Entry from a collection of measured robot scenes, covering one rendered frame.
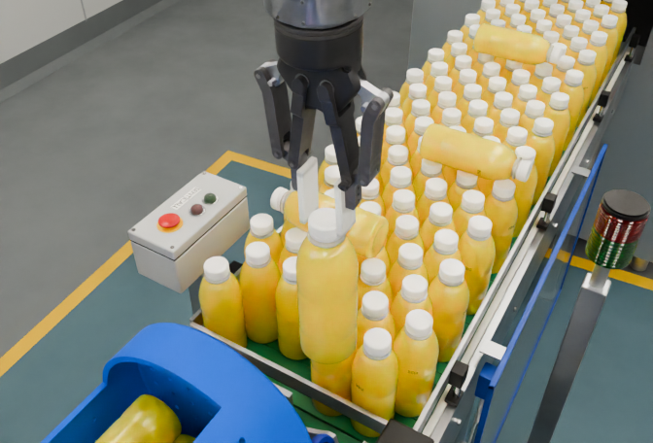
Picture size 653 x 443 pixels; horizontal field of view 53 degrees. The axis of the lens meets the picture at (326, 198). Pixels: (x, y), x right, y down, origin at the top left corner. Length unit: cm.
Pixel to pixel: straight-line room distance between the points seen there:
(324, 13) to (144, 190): 260
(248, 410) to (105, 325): 180
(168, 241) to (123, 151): 228
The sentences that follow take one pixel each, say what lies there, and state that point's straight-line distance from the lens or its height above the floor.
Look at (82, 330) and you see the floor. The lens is 253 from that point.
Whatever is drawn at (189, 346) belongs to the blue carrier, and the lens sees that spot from 77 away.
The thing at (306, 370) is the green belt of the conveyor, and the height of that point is 90.
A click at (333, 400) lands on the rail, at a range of 103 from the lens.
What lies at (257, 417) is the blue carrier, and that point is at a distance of 75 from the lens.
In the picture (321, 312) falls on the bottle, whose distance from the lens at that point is 74.
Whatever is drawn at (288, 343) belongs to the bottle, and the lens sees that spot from 113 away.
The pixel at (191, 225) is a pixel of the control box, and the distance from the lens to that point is 113.
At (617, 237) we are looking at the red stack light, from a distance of 99.
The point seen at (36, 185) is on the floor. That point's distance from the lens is 328.
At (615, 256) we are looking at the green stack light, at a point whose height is 118.
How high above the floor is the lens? 182
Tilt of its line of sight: 39 degrees down
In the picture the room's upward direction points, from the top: straight up
